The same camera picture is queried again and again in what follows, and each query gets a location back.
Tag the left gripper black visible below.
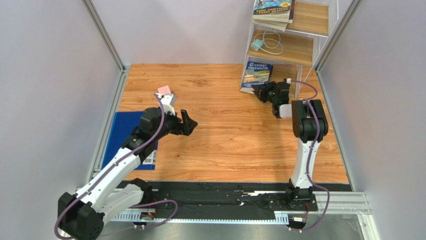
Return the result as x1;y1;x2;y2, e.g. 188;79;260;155
152;107;198;142

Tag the blue 91-storey treehouse book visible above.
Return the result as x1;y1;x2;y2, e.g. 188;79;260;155
240;61;274;94

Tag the orange 78-storey treehouse book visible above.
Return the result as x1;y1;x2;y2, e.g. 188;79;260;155
252;19;289;32

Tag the three days to see book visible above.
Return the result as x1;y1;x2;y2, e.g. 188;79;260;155
252;0;296;23

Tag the black 169-storey treehouse book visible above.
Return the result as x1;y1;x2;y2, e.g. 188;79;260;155
253;0;294;19

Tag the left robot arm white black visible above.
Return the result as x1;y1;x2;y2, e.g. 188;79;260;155
56;107;198;240

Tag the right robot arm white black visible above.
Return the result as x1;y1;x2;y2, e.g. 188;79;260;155
253;78;329;203

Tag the pink cube power adapter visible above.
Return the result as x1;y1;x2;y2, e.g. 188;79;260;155
157;85;172;95

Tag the blue file folder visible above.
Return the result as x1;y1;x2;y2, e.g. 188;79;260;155
101;111;160;171

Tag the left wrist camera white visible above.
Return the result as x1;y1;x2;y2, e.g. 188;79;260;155
157;93;177;116

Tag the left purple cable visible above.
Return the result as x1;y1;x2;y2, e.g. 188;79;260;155
53;93;179;239

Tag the light blue charger with cable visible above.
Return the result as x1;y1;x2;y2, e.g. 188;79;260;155
249;31;284;56

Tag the white wire wooden shelf rack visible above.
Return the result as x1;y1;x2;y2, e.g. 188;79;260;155
240;0;341;99

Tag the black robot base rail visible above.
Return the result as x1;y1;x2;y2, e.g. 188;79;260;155
115;181;319;229

